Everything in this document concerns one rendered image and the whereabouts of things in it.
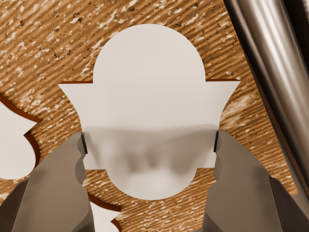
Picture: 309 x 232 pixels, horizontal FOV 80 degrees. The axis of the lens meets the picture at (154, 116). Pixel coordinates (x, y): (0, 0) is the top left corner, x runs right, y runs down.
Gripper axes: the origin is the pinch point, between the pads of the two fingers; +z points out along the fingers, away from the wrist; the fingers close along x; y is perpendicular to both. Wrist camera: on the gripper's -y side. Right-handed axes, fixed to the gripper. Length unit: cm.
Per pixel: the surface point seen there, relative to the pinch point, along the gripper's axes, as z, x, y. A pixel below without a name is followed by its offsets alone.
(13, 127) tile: 4.2, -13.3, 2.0
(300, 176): 9.5, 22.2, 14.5
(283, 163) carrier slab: 4.0, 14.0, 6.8
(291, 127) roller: 6.5, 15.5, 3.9
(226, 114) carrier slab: 4.5, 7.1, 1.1
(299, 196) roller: 5.2, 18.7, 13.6
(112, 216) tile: 3.2, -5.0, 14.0
